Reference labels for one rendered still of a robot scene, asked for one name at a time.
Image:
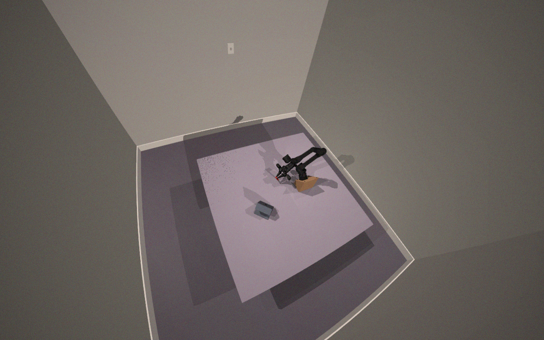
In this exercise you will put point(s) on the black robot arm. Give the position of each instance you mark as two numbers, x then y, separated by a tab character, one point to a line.
301	167

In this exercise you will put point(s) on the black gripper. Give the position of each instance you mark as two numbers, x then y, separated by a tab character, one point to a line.
284	174

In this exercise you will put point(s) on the grey flat panel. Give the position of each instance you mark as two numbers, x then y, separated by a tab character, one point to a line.
263	210

